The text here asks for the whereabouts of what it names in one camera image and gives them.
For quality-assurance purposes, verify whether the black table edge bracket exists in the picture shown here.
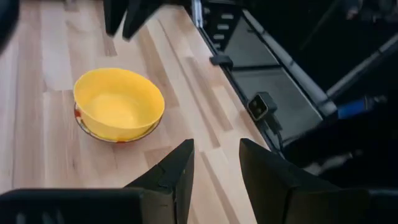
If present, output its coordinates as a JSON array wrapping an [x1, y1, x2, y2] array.
[[210, 54, 234, 70]]

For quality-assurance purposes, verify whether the yellow mini bowl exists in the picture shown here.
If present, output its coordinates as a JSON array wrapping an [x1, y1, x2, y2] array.
[[73, 67, 165, 142]]

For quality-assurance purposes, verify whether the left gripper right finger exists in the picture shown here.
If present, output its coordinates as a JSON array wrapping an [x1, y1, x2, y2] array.
[[239, 138, 371, 224]]

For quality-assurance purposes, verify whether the blue cable connector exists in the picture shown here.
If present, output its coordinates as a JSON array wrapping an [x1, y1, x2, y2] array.
[[337, 95, 388, 119]]

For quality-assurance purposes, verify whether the black metal table frame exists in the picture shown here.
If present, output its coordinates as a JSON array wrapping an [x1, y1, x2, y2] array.
[[190, 0, 398, 150]]

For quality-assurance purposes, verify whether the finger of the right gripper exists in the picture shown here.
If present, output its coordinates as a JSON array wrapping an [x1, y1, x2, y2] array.
[[123, 0, 162, 40], [103, 0, 130, 37]]

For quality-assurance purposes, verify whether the black table-level camera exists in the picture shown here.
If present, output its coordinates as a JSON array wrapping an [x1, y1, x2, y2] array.
[[247, 91, 279, 122]]

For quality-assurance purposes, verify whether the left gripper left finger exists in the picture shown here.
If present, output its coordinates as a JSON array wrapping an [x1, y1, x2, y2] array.
[[124, 138, 195, 224]]

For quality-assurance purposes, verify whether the red bowl with floral inside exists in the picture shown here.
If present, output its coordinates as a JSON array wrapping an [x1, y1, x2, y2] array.
[[73, 102, 162, 144]]

